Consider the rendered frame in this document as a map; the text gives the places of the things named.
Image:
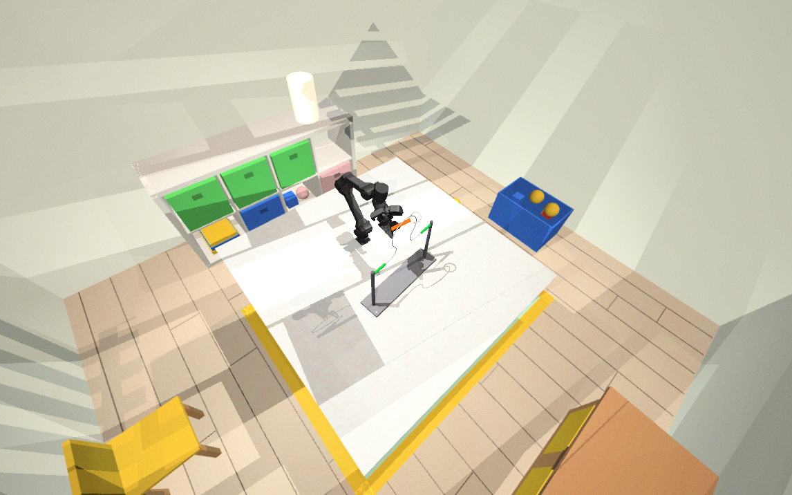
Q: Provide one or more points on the orange handle with silver loop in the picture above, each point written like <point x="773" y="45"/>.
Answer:
<point x="407" y="221"/>

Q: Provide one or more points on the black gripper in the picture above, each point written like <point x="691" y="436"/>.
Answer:
<point x="384" y="219"/>

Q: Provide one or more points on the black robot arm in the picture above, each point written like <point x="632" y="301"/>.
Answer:
<point x="377" y="191"/>

